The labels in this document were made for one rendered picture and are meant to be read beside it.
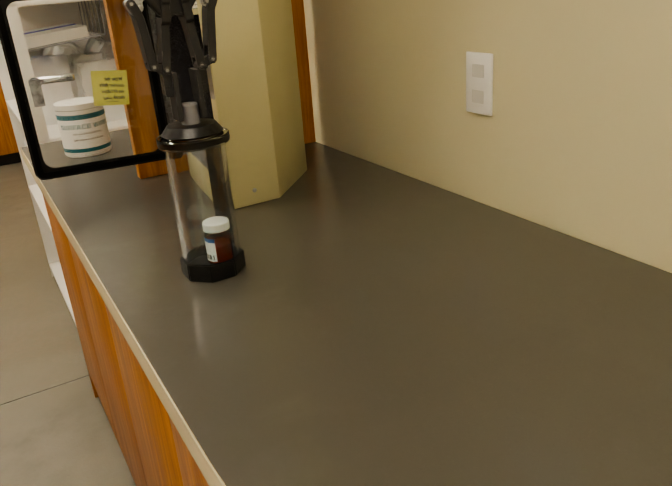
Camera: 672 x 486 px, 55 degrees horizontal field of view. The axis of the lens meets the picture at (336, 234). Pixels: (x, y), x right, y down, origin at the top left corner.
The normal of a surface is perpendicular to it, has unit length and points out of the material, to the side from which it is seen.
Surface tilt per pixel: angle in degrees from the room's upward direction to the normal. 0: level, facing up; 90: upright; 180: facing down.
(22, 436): 0
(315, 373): 0
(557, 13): 90
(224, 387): 0
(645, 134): 90
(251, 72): 90
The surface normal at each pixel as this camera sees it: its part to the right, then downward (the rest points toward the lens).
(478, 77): -0.86, 0.25
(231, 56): 0.51, 0.29
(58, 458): -0.07, -0.92
